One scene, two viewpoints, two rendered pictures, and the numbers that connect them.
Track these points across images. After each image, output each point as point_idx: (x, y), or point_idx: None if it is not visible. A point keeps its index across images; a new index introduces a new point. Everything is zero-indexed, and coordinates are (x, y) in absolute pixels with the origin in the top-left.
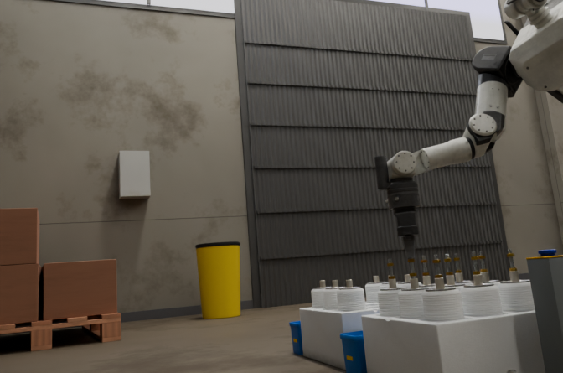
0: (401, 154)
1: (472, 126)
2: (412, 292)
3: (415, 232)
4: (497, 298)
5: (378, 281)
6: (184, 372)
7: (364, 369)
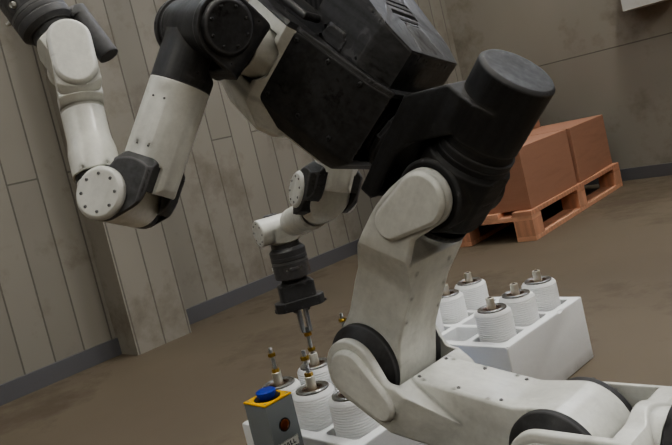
0: (254, 225)
1: (289, 192)
2: (297, 371)
3: (281, 312)
4: (304, 412)
5: (536, 279)
6: None
7: None
